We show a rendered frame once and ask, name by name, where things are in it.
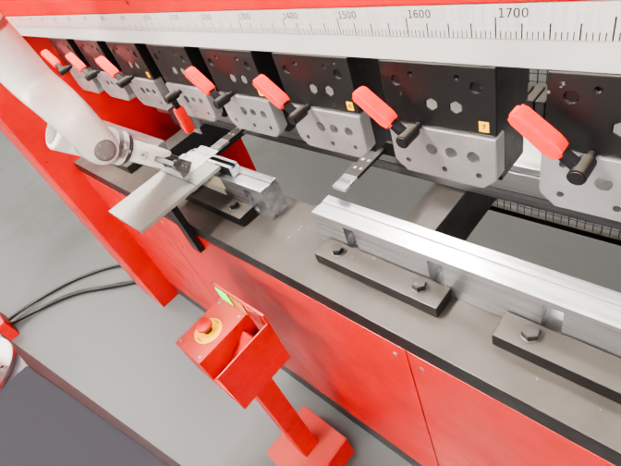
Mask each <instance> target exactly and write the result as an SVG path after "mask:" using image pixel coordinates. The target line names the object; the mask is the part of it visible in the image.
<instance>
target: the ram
mask: <svg viewBox="0 0 621 466"><path fill-rule="evenodd" d="M587 2H621V0H0V12H1V13H2V14H3V15H4V17H5V18H6V17H42V16H79V15H115V14H151V13H188V12H224V11H261V10H297V9H333V8H369V7H406V6H477V5H514V4H550V3H587ZM14 28H15V29H16V30H17V31H18V33H19V34H20V35H21V36H33V37H48V38H63V39H77V40H92V41H106V42H121V43H148V44H163V45H177V46H192V47H206V48H221V49H236V50H250V51H264V52H278V53H293V54H308V55H336V56H350V57H365V58H380V59H394V60H408V61H422V62H437V63H452V64H466V65H481V66H495V67H523V68H537V69H552V70H566V71H581V72H595V73H610V74H621V42H609V41H570V40H532V39H493V38H454V37H415V36H375V35H336V34H297V33H258V32H220V31H143V30H104V29H65V28H26V27H14Z"/></svg>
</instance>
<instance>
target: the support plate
mask: <svg viewBox="0 0 621 466"><path fill-rule="evenodd" d="M220 169H221V167H220V166H218V165H215V164H212V163H209V162H205V163H204V164H202V165H201V166H200V167H198V168H197V169H196V170H195V171H193V172H192V173H191V174H190V175H188V176H187V177H186V178H184V179H185V180H186V181H188V180H189V182H191V183H193V184H196V186H194V185H192V184H190V183H188V182H186V181H184V180H181V179H179V178H175V177H173V176H170V175H168V174H166V173H164V172H162V171H160V172H159V173H157V174H156V175H155V176H153V177H152V178H150V179H149V180H148V181H147V182H145V183H144V184H143V185H141V186H140V187H139V188H137V189H136V190H135V191H133V192H132V193H131V194H129V196H128V197H126V198H125V199H124V200H123V201H121V202H120V203H118V204H117V205H116V206H114V207H113V208H112V209H111V210H109V213H110V214H111V215H114V216H115V217H117V218H118V219H120V220H122V221H123V222H125V223H126V224H128V225H129V226H131V227H133V228H135V229H136V230H138V231H139V232H140V233H142V234H143V233H144V232H145V231H146V230H148V229H149V228H150V227H151V226H153V225H154V224H155V223H156V222H157V221H159V220H160V219H161V218H162V217H164V216H165V215H166V214H167V213H169V212H170V211H171V210H172V209H173V208H175V207H176V206H177V205H178V204H180V203H181V202H182V201H183V200H185V199H186V198H187V197H188V196H189V195H190V194H191V193H192V192H193V191H195V190H196V189H197V188H198V187H200V186H201V185H202V184H203V183H204V182H206V181H207V180H208V179H209V178H211V177H212V176H213V175H214V174H215V173H217V172H218V171H219V170H220Z"/></svg>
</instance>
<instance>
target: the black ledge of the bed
mask: <svg viewBox="0 0 621 466"><path fill-rule="evenodd" d="M74 164H75V166H76V167H77V168H78V169H79V171H81V172H83V173H84V174H86V175H88V176H90V177H92V178H94V179H96V180H98V181H100V182H102V183H103V184H104V185H106V186H108V187H110V188H112V189H113V190H116V191H118V192H120V193H121V194H123V195H125V196H127V197H128V196H129V194H131V193H132V192H133V191H135V190H136V189H137V188H139V187H140V186H141V185H143V184H144V183H145V182H147V181H148V180H149V179H150V178H152V177H153V176H155V175H156V174H157V173H159V172H160V171H157V170H155V169H153V168H150V167H148V166H145V165H143V166H141V167H140V168H138V169H137V170H136V171H134V172H133V173H132V174H130V173H129V172H127V171H125V170H123V169H120V168H118V167H116V166H113V165H111V164H109V165H105V166H101V165H96V164H94V163H91V162H90V161H88V160H86V159H85V158H83V157H81V158H79V159H78V160H77V161H75V162H74ZM284 196H285V199H286V202H287V204H288V207H287V208H286V209H285V210H283V211H282V212H281V213H280V214H279V215H278V216H277V217H276V218H275V219H274V220H273V219H270V218H268V217H266V216H263V215H260V214H257V215H256V216H254V217H253V218H252V219H251V220H250V221H249V222H248V223H247V224H246V225H245V226H244V227H243V226H241V225H239V224H237V223H235V222H232V221H230V220H228V219H226V218H224V217H222V216H220V215H217V214H215V213H213V212H211V211H209V210H207V209H205V208H203V207H200V206H199V205H197V204H195V203H193V202H190V201H188V200H183V201H182V202H181V203H180V204H178V205H177V207H178V208H179V210H180V211H181V213H182V214H183V215H184V216H185V218H186V219H187V221H188V222H189V224H190V226H191V227H192V229H193V231H194V232H195V234H196V235H197V236H199V237H201V238H203V239H205V240H207V241H209V242H211V243H212V244H214V245H215V246H217V247H219V248H221V249H223V250H224V251H227V252H229V253H231V254H233V255H234V256H236V257H237V258H239V259H241V260H242V261H244V262H246V263H248V264H251V265H252V266H254V267H256V268H258V269H260V270H261V271H263V272H264V273H266V274H268V275H270V276H272V277H274V278H276V279H278V280H279V281H281V282H283V283H285V284H287V285H289V286H290V287H292V288H294V289H296V290H297V291H299V292H301V293H303V294H305V295H307V296H308V297H310V298H312V299H314V300H316V301H318V302H319V303H321V304H323V305H325V306H326V307H328V308H330V309H332V310H334V311H336V312H337V313H340V314H342V315H344V316H345V317H346V318H348V319H350V320H352V321H354V322H355V323H357V324H359V325H362V326H363V327H365V328H367V329H369V330H371V331H372V332H373V333H375V334H377V335H379V336H381V337H383V338H385V339H387V340H389V341H391V342H392V343H394V344H396V345H397V346H399V347H400V348H402V349H404V350H407V351H409V352H410V353H412V354H414V355H416V356H418V357H419V358H421V359H423V360H425V361H426V362H428V363H430V364H432V365H434V366H436V367H438V368H439V369H441V370H443V371H445V372H447V373H448V374H451V375H452V376H454V377H456V378H457V379H459V380H461V381H463V382H465V383H466V384H468V385H470V386H473V387H475V388H476V389H478V390H479V391H481V392H483V393H484V394H486V395H488V396H490V397H492V398H494V399H496V400H498V401H500V402H502V403H503V404H505V405H506V406H508V407H510V408H512V409H513V410H515V411H518V412H520V413H521V414H523V415H525V416H527V417H529V418H531V419H532V420H533V421H535V422H537V423H540V424H541V425H543V426H545V427H547V428H549V429H550V430H552V431H554V432H556V433H558V434H559V435H561V436H563V437H565V438H567V439H568V440H570V441H572V442H574V443H576V444H578V445H579V446H581V447H583V448H586V449H587V450H588V451H590V452H592V453H594V454H596V455H597V456H599V457H601V458H603V459H605V460H607V461H609V462H611V463H613V464H614V465H615V466H621V404H619V403H616V402H614V401H612V400H610V399H608V398H606V397H604V396H601V395H599V394H597V393H595V392H593V391H591V390H589V389H587V388H586V387H583V386H580V385H578V384H576V383H574V382H572V381H570V380H567V379H565V378H564V377H562V376H560V375H558V374H555V373H552V372H550V371H548V370H546V369H544V368H542V367H541V366H539V365H536V364H534V363H532V362H529V361H527V360H525V359H523V358H520V357H518V356H517V355H515V354H513V353H511V352H509V351H507V350H504V349H501V348H499V347H497V346H495V345H494V344H493V338H492V333H493V331H494V330H495V328H496V327H497V326H498V324H499V323H500V321H501V320H502V317H500V316H498V315H495V314H493V313H489V312H487V311H485V310H483V309H481V308H478V307H476V306H474V305H471V304H469V303H467V302H464V301H462V300H459V299H457V298H455V297H452V299H451V300H450V301H449V302H448V304H447V305H446V306H445V308H444V310H443V311H442V312H441V314H440V315H439V317H438V318H436V317H434V316H432V315H430V314H428V313H425V312H423V311H421V310H419V309H417V308H415V307H413V306H411V305H408V304H406V303H404V302H403V301H401V300H398V299H396V298H393V297H391V296H389V295H387V294H385V293H383V292H381V291H380V290H377V289H375V288H372V287H370V286H368V285H366V284H364V283H362V282H359V281H358V280H356V279H354V278H352V277H350V276H347V275H344V274H342V273H340V272H338V271H336V270H335V269H333V268H331V267H328V266H326V265H324V264H321V263H319V262H318V261H317V259H316V257H315V254H314V253H315V252H316V251H317V250H318V249H319V248H320V247H321V246H322V245H323V244H324V241H323V239H322V236H321V234H320V231H319V229H318V227H317V225H316V222H315V220H314V217H313V215H312V211H313V210H314V209H315V208H316V207H317V206H314V205H311V204H309V203H306V202H302V201H300V200H297V199H294V198H291V197H289V196H286V195H284Z"/></svg>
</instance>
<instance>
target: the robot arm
mask: <svg viewBox="0 0 621 466"><path fill-rule="evenodd" d="M0 82H1V83H2V84H3V85H4V86H5V87H6V88H7V89H8V90H9V91H10V92H12V93H13V94H14V95H15V96H16V97H17V98H18V99H19V100H20V101H21V102H22V103H24V104H25V105H26V106H27V107H29V108H30V109H31V110H32V111H33V112H35V113H36V114H37V115H38V116H40V117H41V118H42V119H43V120H44V121H46V122H47V123H48V125H47V129H46V135H45V138H46V144H47V146H48V148H49V149H51V150H54V151H59V152H62V153H69V154H74V155H77V156H81V157H83V158H85V159H86V160H88V161H90V162H91V163H94V164H96V165H101V166H105V165H109V164H113V165H117V166H119V165H124V164H126V163H127V162H128V161H129V162H133V163H137V164H141V165H146V166H153V167H158V168H162V169H167V168H168V167H170V168H174V169H175V170H178V171H181V172H185V173H189V171H190V168H191V164H192V162H190V161H188V160H184V159H181V158H179V157H178V156H174V155H172V154H171V152H170V151H168V150H166V149H164V148H161V147H158V146H155V145H151V144H149V143H146V142H142V141H136V140H133V138H132V137H131V135H130V134H128V133H127V132H126V131H124V130H121V129H115V128H112V127H109V126H106V125H105V124H104V122H103V121H102V120H101V119H100V118H99V116H98V115H97V114H96V113H95V112H94V111H93V110H92V108H91V107H90V106H89V105H88V104H87V103H86V102H85V101H84V100H83V99H82V98H81V97H80V96H79V95H78V94H77V93H76V92H75V91H74V90H73V89H72V88H71V87H70V86H69V85H67V84H66V83H65V82H64V81H63V80H62V79H60V78H59V77H58V76H57V75H56V74H55V73H54V72H53V71H52V70H51V69H50V68H49V67H48V66H47V65H46V64H45V63H44V62H43V61H42V59H41V58H40V57H39V56H38V55H37V54H36V52H35V51H34V50H33V49H32V48H31V47H30V45H29V44H28V43H27V42H26V41H25V40H24V38H23V37H22V36H21V35H20V34H19V33H18V31H17V30H16V29H15V28H14V27H13V26H12V25H11V23H10V22H9V21H8V20H7V19H6V18H5V17H4V15H3V14H2V13H1V12H0ZM16 354H17V353H16V348H15V347H14V345H13V344H12V343H11V342H9V341H8V340H7V339H5V338H2V337H0V390H1V388H2V387H3V385H4V384H5V383H6V381H7V379H8V377H9V376H10V374H11V372H12V370H13V368H14V365H15V361H16Z"/></svg>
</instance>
